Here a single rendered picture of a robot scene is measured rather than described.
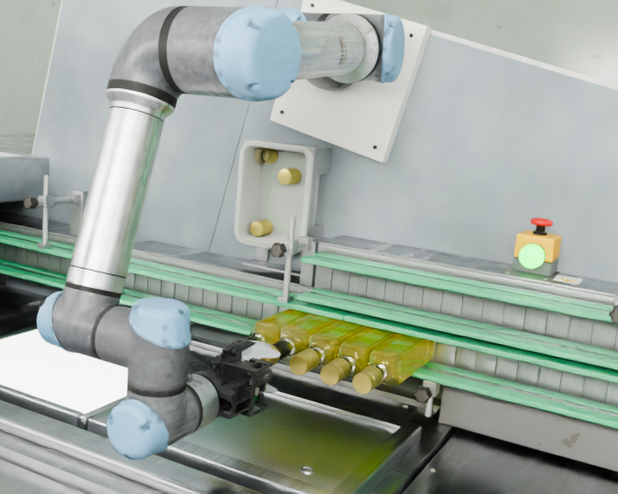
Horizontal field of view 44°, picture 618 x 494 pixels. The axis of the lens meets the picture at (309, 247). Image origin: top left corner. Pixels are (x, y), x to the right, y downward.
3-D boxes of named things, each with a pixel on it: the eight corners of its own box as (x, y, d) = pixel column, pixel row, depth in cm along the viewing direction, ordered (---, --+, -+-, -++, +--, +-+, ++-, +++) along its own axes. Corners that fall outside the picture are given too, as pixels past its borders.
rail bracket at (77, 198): (88, 237, 192) (18, 248, 172) (91, 171, 189) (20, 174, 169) (103, 240, 190) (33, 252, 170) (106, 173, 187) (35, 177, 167)
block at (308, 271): (311, 278, 161) (295, 284, 155) (315, 235, 159) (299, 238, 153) (327, 281, 159) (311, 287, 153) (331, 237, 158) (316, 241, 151)
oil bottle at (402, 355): (405, 353, 146) (361, 384, 127) (408, 324, 145) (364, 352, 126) (434, 359, 144) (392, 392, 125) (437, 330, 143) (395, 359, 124)
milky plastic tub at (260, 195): (253, 237, 173) (232, 242, 166) (261, 138, 169) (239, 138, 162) (321, 250, 166) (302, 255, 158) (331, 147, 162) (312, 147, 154)
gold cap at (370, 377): (359, 369, 124) (348, 376, 120) (378, 363, 123) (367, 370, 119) (367, 389, 124) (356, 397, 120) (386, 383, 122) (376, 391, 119)
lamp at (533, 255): (519, 265, 140) (515, 268, 137) (522, 241, 139) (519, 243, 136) (543, 270, 138) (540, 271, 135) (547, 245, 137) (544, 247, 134)
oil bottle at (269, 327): (299, 328, 156) (243, 354, 137) (301, 302, 155) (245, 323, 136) (324, 333, 154) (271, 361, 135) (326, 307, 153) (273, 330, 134)
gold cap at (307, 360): (299, 366, 129) (286, 372, 126) (301, 346, 129) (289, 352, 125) (318, 370, 128) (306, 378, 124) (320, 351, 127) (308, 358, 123)
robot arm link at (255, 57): (341, 12, 143) (155, 2, 96) (416, 14, 136) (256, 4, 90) (338, 77, 146) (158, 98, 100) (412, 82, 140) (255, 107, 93)
